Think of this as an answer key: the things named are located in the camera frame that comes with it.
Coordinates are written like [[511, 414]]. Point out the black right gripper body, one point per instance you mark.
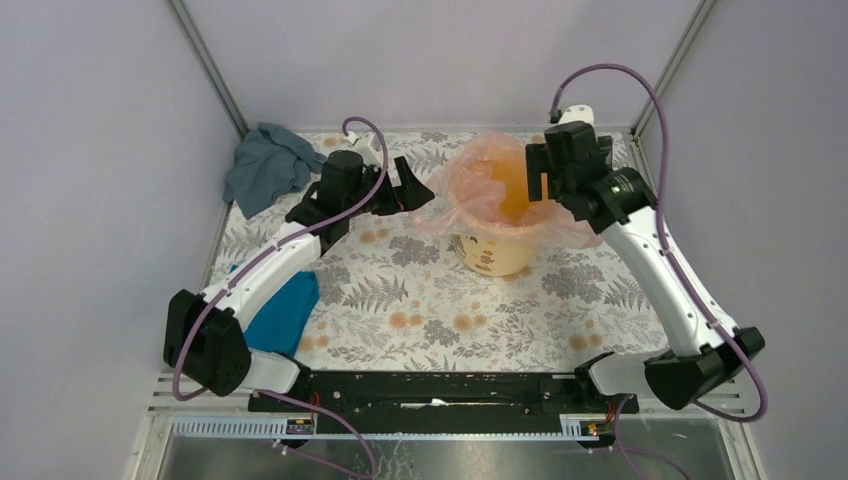
[[556, 188]]

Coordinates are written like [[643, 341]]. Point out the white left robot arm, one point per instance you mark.
[[205, 332]]

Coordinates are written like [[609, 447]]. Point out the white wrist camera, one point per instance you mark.
[[368, 146], [575, 113]]

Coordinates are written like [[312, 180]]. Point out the yellow trash bin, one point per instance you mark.
[[493, 255]]

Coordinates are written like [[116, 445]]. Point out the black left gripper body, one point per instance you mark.
[[383, 203]]

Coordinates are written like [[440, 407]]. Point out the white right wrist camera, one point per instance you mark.
[[575, 113]]

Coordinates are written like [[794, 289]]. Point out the blue folded cloth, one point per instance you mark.
[[273, 308]]

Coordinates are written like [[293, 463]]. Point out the pink plastic trash bag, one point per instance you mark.
[[437, 216]]

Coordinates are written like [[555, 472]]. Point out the floral patterned table mat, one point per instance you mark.
[[393, 298]]

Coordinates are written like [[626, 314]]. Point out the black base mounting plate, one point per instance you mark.
[[382, 402]]

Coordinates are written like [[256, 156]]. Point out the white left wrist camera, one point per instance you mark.
[[368, 146]]

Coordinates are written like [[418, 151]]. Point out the grey crumpled cloth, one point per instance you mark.
[[269, 162]]

